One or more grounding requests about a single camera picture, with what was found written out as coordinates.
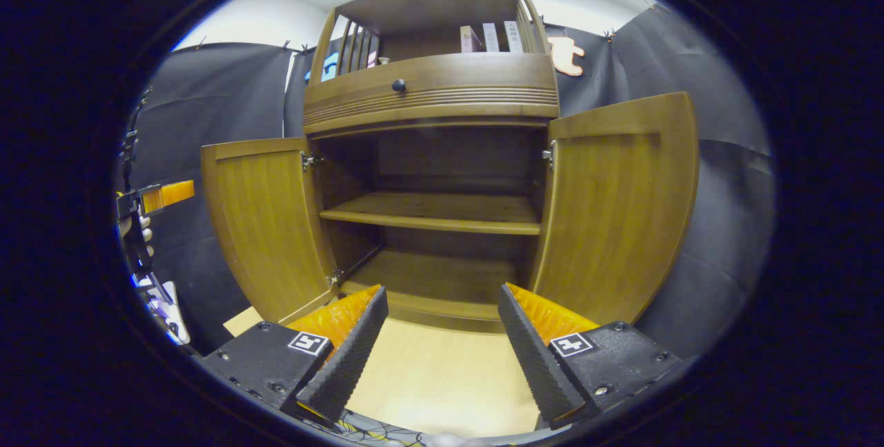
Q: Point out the wooden inner shelf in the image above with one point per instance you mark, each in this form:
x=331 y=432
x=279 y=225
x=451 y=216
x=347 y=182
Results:
x=428 y=212

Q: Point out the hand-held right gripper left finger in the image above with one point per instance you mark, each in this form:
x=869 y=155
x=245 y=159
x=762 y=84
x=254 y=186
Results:
x=349 y=357

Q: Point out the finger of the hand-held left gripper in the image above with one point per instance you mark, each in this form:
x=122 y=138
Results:
x=173 y=195

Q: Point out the pale grey book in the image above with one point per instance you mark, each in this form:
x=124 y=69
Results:
x=491 y=38

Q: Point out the black backdrop cloth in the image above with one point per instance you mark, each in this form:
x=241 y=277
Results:
x=718 y=226

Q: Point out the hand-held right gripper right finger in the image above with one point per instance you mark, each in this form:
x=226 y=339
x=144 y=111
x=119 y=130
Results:
x=532 y=357

